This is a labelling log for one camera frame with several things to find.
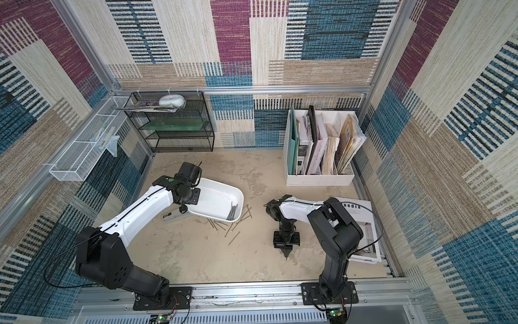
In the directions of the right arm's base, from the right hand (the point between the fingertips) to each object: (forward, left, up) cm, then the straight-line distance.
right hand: (285, 253), depth 85 cm
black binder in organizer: (+48, -14, +31) cm, 59 cm away
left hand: (+20, +40, +14) cm, 47 cm away
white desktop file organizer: (+36, -16, +26) cm, 47 cm away
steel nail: (+13, +32, +2) cm, 34 cm away
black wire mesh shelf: (+61, +56, +22) cm, 85 cm away
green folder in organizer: (+33, -4, +31) cm, 45 cm away
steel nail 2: (+9, +20, +1) cm, 22 cm away
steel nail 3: (+17, +23, +2) cm, 29 cm away
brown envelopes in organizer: (+40, -31, +27) cm, 57 cm away
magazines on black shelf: (+53, +57, +36) cm, 86 cm away
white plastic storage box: (+22, +29, +5) cm, 37 cm away
